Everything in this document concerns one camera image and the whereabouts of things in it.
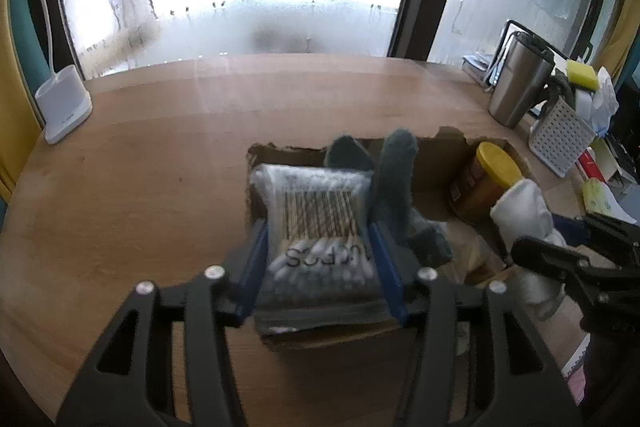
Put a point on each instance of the stainless steel tumbler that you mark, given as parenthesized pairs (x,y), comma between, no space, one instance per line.
(523,65)

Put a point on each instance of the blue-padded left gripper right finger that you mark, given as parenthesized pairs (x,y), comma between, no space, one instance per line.
(513,377)

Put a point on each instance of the grey-blue knitted gloves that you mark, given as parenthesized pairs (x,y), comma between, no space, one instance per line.
(390,200)

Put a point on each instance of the brown cardboard box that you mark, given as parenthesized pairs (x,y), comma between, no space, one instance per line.
(478,250)

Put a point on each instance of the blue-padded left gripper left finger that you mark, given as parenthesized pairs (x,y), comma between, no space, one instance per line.
(126,379)

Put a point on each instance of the crumpled clear plastic bag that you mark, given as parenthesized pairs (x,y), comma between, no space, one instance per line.
(604,104)

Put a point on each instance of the cotton swab bag with barcode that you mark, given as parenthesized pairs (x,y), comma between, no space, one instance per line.
(320,269)

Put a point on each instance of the red can with yellow lid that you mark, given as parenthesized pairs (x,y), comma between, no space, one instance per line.
(482,181)

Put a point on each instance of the red flat box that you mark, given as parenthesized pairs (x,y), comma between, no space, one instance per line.
(589,166)

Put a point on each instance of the yellow sponge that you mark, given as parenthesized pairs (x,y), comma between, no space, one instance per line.
(582,75)

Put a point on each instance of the white sock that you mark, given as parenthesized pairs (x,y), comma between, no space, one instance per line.
(522,211)

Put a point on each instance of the yellow tissue pack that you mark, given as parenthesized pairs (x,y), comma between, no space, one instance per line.
(598,198)

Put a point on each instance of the white block in basket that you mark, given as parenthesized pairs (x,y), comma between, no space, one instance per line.
(583,103)

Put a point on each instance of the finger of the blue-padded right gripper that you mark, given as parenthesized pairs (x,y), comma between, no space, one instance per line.
(557,263)
(610,237)

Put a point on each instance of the dark green cloth in basket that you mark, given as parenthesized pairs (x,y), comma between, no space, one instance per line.
(559,88)

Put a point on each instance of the white perforated basket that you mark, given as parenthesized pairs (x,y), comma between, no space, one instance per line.
(559,138)

